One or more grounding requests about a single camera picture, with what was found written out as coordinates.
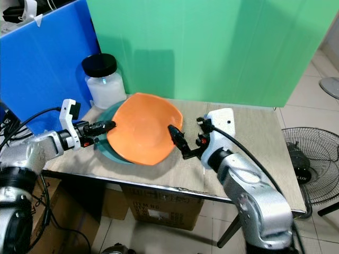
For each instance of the green corrugated plastic board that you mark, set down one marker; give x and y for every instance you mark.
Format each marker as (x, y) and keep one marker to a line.
(201, 50)

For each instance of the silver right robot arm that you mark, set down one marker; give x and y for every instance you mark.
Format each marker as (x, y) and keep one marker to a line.
(254, 196)

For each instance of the plain brown cardboard box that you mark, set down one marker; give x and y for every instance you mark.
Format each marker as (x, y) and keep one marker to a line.
(69, 211)

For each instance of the orange square-rimmed plate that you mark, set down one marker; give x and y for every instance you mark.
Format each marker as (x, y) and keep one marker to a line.
(144, 129)

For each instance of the white jar with black lid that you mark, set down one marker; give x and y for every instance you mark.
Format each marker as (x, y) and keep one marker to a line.
(106, 89)

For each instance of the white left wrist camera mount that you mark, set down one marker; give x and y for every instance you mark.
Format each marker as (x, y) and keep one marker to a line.
(69, 113)

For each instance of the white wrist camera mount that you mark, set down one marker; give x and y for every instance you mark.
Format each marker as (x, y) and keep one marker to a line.
(222, 123)
(69, 113)

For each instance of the black floor fan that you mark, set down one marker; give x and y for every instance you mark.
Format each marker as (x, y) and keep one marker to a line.
(312, 164)

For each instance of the teal round plate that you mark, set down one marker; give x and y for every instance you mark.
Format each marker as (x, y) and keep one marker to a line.
(105, 150)

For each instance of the dark robot foot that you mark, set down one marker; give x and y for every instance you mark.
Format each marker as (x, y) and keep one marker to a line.
(117, 248)

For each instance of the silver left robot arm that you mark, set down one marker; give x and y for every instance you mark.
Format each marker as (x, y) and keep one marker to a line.
(21, 174)

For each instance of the white tape piece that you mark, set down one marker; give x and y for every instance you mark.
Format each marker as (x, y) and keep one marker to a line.
(38, 20)

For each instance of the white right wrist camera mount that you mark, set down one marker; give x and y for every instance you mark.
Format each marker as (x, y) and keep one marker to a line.
(222, 123)

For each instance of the black table leg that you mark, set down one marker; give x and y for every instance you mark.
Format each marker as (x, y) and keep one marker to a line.
(229, 231)

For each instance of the blue corrugated plastic board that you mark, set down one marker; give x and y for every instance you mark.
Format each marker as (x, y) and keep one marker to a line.
(50, 66)

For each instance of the grey round fan base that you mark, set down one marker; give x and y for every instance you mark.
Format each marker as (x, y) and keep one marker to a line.
(330, 87)

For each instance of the printed brown cardboard box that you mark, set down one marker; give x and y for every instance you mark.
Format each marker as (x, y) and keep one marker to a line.
(161, 209)

